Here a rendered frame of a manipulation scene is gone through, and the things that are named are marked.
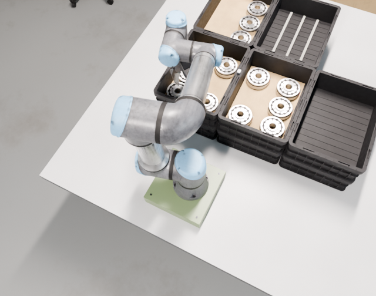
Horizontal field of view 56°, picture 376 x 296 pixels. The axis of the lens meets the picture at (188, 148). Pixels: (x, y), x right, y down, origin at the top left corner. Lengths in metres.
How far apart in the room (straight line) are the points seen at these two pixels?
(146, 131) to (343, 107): 1.03
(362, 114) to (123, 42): 1.97
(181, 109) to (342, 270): 0.96
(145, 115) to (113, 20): 2.34
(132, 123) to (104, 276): 1.46
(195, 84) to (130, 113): 0.23
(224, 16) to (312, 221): 1.09
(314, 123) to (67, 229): 1.58
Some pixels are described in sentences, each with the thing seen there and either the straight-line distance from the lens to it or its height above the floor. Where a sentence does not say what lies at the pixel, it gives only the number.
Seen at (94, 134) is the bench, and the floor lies 0.70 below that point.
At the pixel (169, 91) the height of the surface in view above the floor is 0.86.
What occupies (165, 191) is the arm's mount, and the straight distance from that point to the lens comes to 1.51.
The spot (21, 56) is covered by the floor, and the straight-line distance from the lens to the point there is 3.23.
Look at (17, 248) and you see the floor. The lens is 2.49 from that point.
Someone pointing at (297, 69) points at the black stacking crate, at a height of 0.90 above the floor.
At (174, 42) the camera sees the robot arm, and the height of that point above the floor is 1.25.
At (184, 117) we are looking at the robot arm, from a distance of 0.93.
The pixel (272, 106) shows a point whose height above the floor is 0.86.
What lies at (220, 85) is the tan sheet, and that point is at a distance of 1.67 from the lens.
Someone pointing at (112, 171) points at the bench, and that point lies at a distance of 1.66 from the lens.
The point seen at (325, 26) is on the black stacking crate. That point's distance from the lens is 1.99.
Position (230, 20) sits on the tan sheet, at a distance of 1.94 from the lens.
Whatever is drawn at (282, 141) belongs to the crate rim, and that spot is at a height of 0.93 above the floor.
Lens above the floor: 2.19
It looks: 64 degrees down
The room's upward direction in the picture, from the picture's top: 5 degrees counter-clockwise
